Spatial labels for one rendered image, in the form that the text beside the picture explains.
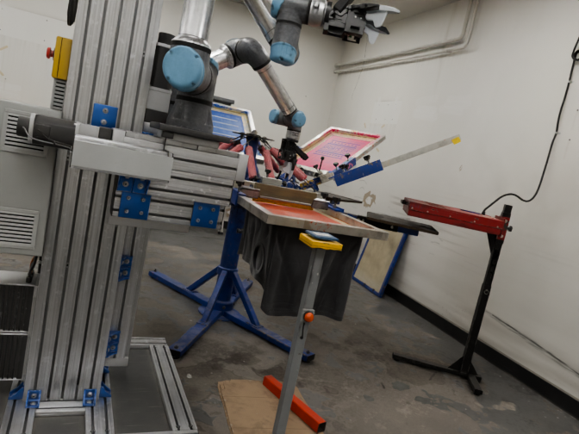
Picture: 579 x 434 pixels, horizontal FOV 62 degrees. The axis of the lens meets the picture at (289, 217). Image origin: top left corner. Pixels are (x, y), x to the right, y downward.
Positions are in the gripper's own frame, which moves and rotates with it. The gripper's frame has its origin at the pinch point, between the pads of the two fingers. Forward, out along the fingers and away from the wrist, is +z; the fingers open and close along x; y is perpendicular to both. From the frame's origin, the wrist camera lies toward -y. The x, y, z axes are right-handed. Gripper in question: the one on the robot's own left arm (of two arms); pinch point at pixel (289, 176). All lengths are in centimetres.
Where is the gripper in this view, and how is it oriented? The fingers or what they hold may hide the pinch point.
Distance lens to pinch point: 259.2
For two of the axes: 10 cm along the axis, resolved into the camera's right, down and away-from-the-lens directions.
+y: -9.2, -1.3, -3.7
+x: 3.5, 2.0, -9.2
